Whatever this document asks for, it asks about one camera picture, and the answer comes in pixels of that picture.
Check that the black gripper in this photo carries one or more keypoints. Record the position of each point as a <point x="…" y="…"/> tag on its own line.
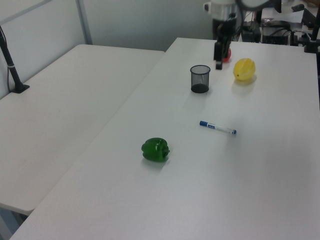
<point x="222" y="37"/>

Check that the blue white marker pen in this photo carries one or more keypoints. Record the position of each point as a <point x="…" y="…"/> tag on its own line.
<point x="218" y="128"/>

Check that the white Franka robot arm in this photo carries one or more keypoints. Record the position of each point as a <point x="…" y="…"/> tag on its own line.
<point x="222" y="8"/>

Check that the black mesh pen cup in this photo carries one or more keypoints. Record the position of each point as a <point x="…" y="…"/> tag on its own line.
<point x="200" y="78"/>

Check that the red apple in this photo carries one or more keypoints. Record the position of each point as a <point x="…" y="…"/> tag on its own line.
<point x="227" y="56"/>

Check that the yellow striped melon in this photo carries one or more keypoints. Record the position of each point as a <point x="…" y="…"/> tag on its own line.
<point x="244" y="69"/>

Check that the black electronics box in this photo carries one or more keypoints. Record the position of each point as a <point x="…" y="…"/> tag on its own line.
<point x="251" y="31"/>

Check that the black desk equipment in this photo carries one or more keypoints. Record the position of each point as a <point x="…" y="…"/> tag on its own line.
<point x="276" y="32"/>

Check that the black clamp stand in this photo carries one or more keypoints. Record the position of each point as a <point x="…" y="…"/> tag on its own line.
<point x="312" y="35"/>

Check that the green bell pepper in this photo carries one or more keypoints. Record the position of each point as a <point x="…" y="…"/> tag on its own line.
<point x="156" y="150"/>

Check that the white side table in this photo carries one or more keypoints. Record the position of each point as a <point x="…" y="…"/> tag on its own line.
<point x="62" y="120"/>

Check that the black pole with base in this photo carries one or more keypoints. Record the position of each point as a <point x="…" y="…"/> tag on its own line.
<point x="11" y="67"/>

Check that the grey partition post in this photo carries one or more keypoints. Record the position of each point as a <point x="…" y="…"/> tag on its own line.
<point x="83" y="22"/>

